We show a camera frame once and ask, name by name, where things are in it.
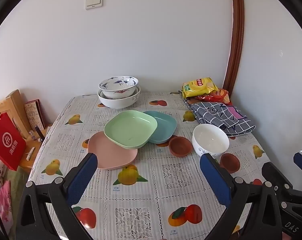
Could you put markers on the grey checked cloth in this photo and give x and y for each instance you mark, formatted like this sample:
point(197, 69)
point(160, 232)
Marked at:
point(216, 116)

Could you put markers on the pink square plate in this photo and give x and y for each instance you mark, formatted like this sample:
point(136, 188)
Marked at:
point(111, 155)

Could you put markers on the patterned notebook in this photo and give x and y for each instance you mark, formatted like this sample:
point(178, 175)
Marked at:
point(35, 115)

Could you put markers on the red paper bag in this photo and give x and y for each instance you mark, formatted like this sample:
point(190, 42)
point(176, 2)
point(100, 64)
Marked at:
point(7, 142)

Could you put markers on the red chip bag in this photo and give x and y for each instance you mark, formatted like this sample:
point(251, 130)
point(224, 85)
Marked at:
point(217, 96)

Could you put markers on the white bowl with grey scrolls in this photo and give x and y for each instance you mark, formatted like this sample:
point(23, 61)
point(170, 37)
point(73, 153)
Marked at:
point(116, 102)

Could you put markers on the brown wooden door frame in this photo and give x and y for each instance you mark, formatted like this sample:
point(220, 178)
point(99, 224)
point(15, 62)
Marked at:
point(237, 35)

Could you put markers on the green square plate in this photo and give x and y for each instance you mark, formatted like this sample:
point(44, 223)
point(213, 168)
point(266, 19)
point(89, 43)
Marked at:
point(129, 127)

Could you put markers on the wooden side table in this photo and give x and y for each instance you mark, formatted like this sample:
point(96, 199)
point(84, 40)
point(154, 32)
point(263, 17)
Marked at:
point(33, 142)

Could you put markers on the wooden chair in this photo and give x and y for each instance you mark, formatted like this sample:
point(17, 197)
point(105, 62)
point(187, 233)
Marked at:
point(13, 107)

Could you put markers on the yellow chip bag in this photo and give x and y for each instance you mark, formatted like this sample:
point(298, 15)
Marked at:
point(198, 86)

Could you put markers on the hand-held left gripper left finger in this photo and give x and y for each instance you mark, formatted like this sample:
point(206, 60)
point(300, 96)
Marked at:
point(81, 177)

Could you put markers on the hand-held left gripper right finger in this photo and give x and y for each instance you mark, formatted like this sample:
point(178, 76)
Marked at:
point(214, 177)

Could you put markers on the small brown dish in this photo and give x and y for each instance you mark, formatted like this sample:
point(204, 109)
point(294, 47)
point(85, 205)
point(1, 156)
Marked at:
point(230, 163)
point(179, 146)

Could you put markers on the white wall switch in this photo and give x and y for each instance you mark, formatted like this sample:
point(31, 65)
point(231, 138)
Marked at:
point(94, 1)

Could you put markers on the blue and red floral bowl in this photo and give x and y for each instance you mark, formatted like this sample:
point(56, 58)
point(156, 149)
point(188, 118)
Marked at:
point(118, 85)

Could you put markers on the teal square plate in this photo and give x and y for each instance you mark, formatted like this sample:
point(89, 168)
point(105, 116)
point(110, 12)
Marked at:
point(164, 127)

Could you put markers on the pink cloth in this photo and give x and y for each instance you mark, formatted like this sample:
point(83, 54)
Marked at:
point(2, 205)

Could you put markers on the fruit print tablecloth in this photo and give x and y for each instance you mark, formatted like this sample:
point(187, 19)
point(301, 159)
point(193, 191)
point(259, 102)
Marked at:
point(151, 185)

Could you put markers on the plain white bowl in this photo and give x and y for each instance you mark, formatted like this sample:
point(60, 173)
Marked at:
point(209, 140)

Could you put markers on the small white stick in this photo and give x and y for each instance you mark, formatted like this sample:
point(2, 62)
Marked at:
point(30, 153)

